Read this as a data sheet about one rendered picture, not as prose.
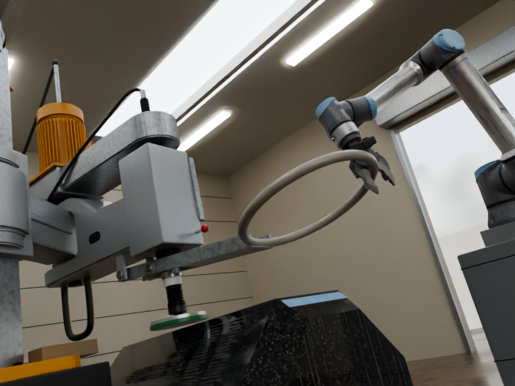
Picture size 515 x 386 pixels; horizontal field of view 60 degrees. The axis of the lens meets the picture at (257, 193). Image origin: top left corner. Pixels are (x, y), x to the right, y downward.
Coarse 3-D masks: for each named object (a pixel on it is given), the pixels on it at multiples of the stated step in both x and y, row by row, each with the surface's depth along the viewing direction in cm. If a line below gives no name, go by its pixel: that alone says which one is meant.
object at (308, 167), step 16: (320, 160) 120; (336, 160) 122; (368, 160) 130; (288, 176) 119; (272, 192) 121; (256, 208) 124; (336, 208) 160; (240, 224) 131; (320, 224) 160; (256, 240) 147; (272, 240) 154; (288, 240) 158
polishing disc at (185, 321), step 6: (180, 318) 159; (186, 318) 160; (192, 318) 161; (198, 318) 162; (204, 318) 165; (156, 324) 161; (162, 324) 159; (168, 324) 158; (174, 324) 161; (180, 324) 168; (186, 324) 175; (150, 330) 166; (156, 330) 170
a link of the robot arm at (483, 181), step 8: (496, 160) 191; (480, 168) 194; (488, 168) 191; (496, 168) 189; (480, 176) 194; (488, 176) 191; (496, 176) 187; (480, 184) 195; (488, 184) 190; (496, 184) 187; (504, 184) 184; (488, 192) 191; (496, 192) 188; (504, 192) 186; (512, 192) 185; (488, 200) 191; (496, 200) 188
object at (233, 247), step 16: (224, 240) 152; (240, 240) 148; (176, 256) 166; (192, 256) 160; (208, 256) 156; (224, 256) 156; (240, 256) 162; (128, 272) 181; (144, 272) 175; (160, 272) 186
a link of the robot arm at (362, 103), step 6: (366, 96) 158; (348, 102) 154; (354, 102) 154; (360, 102) 155; (366, 102) 156; (372, 102) 157; (354, 108) 153; (360, 108) 154; (366, 108) 155; (372, 108) 156; (354, 114) 153; (360, 114) 154; (366, 114) 156; (372, 114) 157; (354, 120) 154; (360, 120) 156; (366, 120) 159
